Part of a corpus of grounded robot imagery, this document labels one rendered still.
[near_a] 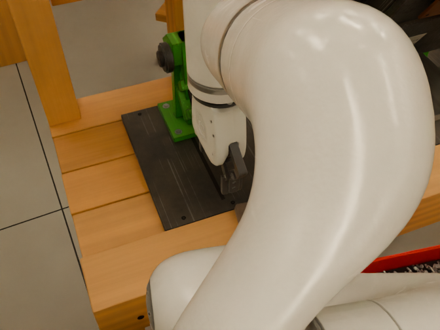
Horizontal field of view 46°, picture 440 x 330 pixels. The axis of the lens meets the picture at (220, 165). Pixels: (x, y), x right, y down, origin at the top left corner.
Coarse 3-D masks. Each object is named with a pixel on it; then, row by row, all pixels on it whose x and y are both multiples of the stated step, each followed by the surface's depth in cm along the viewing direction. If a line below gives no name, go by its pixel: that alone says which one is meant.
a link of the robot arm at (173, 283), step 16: (176, 256) 63; (192, 256) 62; (208, 256) 62; (160, 272) 61; (176, 272) 60; (192, 272) 60; (160, 288) 60; (176, 288) 59; (192, 288) 59; (160, 304) 59; (176, 304) 58; (160, 320) 59; (176, 320) 58
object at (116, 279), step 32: (192, 224) 120; (224, 224) 120; (416, 224) 134; (96, 256) 115; (128, 256) 115; (160, 256) 115; (96, 288) 109; (128, 288) 109; (96, 320) 109; (128, 320) 114
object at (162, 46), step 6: (162, 42) 126; (162, 48) 123; (168, 48) 123; (156, 54) 126; (162, 54) 124; (168, 54) 123; (162, 60) 124; (168, 60) 123; (162, 66) 126; (168, 66) 124; (174, 66) 125; (168, 72) 126
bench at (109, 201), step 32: (96, 96) 153; (128, 96) 153; (160, 96) 153; (64, 128) 144; (96, 128) 144; (64, 160) 136; (96, 160) 136; (128, 160) 136; (96, 192) 129; (128, 192) 129; (96, 224) 123; (128, 224) 123; (160, 224) 123
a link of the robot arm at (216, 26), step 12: (228, 0) 42; (240, 0) 38; (252, 0) 35; (216, 12) 42; (228, 12) 38; (240, 12) 34; (204, 24) 45; (216, 24) 39; (228, 24) 36; (204, 36) 43; (216, 36) 38; (204, 48) 43; (216, 48) 37; (204, 60) 45; (216, 60) 37; (216, 72) 38
